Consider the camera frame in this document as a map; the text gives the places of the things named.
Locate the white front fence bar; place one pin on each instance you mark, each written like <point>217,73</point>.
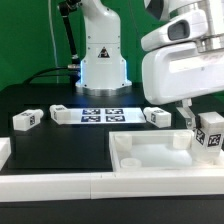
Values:
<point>19,188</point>

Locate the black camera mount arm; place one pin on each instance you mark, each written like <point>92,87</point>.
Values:
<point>65,8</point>

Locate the white fence bar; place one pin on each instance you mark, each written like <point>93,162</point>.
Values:
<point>19,188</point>
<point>5,151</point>

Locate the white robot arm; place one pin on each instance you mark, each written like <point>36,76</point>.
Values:
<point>103,69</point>

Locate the white left fence bar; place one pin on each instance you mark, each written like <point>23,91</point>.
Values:
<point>5,151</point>

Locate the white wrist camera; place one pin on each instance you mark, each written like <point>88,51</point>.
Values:
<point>182,28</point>

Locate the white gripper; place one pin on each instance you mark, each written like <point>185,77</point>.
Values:
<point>179,72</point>

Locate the white square tabletop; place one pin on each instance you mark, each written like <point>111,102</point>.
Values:
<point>139,151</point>

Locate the white sheet with fiducial markers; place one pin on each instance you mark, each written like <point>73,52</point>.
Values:
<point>105,116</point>

